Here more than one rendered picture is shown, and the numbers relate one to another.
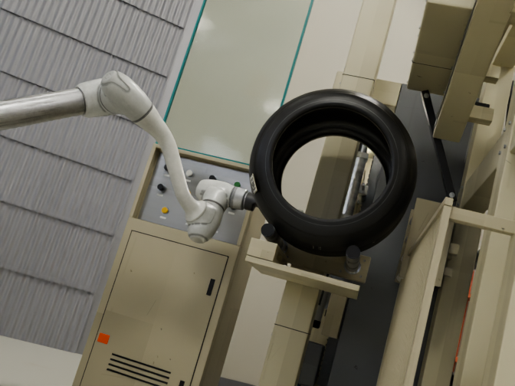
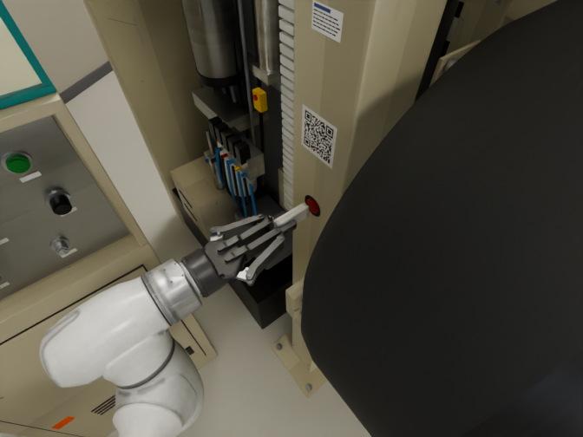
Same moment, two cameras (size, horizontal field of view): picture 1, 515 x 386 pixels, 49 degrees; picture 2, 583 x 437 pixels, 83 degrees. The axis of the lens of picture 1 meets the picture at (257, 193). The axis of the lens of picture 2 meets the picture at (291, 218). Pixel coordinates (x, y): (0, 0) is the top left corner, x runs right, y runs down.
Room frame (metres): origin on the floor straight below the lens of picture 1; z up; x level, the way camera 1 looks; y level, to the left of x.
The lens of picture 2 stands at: (2.00, 0.12, 1.53)
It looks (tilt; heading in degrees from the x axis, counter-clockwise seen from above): 52 degrees down; 310
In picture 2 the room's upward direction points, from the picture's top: straight up
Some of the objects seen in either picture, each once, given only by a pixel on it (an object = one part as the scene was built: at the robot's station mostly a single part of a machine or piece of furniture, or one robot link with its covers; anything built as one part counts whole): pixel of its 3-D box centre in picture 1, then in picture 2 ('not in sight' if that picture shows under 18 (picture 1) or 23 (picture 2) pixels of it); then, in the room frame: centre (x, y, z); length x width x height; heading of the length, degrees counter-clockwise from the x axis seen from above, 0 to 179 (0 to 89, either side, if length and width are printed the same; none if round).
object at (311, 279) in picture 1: (305, 278); not in sight; (1.96, -0.24, 0.80); 0.37 x 0.36 x 0.02; 78
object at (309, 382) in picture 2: not in sight; (311, 351); (2.22, -0.27, 0.01); 0.27 x 0.27 x 0.02; 78
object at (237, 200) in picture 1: (240, 198); (174, 289); (2.29, 0.06, 1.06); 0.09 x 0.06 x 0.09; 168
